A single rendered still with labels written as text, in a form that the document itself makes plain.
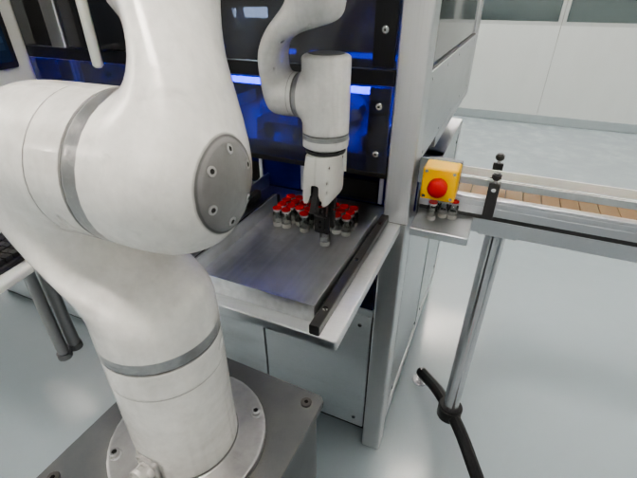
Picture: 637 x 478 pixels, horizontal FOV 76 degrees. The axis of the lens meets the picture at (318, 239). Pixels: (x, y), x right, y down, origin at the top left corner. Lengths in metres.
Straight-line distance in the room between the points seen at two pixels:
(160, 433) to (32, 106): 0.32
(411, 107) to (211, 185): 0.63
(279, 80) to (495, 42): 4.80
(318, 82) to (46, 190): 0.48
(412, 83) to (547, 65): 4.66
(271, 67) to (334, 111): 0.12
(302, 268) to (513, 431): 1.17
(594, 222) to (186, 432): 0.88
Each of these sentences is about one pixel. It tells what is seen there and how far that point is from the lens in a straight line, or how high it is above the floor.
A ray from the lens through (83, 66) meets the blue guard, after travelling 1.35.
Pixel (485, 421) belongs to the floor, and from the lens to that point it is 1.74.
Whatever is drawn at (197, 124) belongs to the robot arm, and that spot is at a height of 1.27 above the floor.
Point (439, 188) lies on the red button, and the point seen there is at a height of 1.00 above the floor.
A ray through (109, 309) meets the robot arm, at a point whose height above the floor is 1.11.
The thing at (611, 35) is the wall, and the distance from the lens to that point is 5.51.
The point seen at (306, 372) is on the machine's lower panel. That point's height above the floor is 0.27.
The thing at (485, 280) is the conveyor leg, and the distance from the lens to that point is 1.17.
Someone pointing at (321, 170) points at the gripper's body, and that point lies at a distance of 0.74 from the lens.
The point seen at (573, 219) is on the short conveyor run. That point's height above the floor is 0.92.
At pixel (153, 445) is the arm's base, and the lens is 0.51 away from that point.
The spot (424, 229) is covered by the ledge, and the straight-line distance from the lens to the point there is 0.96.
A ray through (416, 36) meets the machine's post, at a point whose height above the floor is 1.27.
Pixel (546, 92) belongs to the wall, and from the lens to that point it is 5.53.
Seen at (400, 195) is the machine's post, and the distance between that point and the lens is 0.93.
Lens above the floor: 1.34
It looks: 31 degrees down
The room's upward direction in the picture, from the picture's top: straight up
